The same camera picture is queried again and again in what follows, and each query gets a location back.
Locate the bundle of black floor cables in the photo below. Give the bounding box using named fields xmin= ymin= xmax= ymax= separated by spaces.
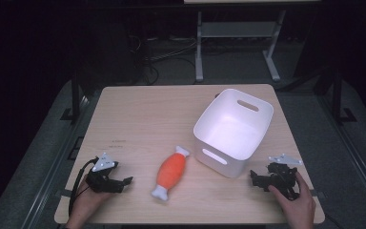
xmin=126 ymin=33 xmax=198 ymax=86

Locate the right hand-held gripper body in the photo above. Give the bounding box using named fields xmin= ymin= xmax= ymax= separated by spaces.
xmin=260 ymin=153 xmax=304 ymax=201

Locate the white metal table frame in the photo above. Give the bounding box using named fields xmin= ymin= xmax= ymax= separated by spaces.
xmin=194 ymin=9 xmax=288 ymax=83

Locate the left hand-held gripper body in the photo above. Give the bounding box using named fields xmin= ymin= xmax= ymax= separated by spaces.
xmin=85 ymin=152 xmax=120 ymax=194

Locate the orange and white plush toy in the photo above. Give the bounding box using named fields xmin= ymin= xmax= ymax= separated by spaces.
xmin=151 ymin=145 xmax=192 ymax=202

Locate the person's right hand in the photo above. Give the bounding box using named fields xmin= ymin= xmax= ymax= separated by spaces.
xmin=268 ymin=171 xmax=317 ymax=229

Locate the black metal stand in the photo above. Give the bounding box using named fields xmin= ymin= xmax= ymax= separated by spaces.
xmin=60 ymin=71 xmax=85 ymax=122
xmin=328 ymin=68 xmax=357 ymax=126

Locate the white plastic basket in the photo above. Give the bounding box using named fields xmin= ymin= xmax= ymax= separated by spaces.
xmin=193 ymin=88 xmax=275 ymax=178

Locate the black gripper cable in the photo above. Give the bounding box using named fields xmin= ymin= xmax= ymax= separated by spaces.
xmin=69 ymin=156 xmax=100 ymax=218

